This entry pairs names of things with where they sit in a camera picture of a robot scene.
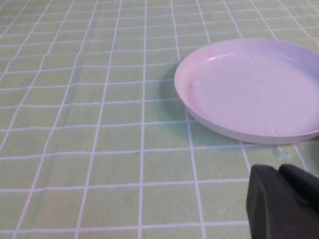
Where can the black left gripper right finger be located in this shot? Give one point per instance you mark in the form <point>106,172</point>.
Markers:
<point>301,181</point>

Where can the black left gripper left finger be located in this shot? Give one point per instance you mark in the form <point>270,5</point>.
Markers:
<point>269,211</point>

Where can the pink round plate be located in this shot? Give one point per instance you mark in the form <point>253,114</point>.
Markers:
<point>249,94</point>

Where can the green checked tablecloth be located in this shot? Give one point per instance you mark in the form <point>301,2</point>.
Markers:
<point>74,124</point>

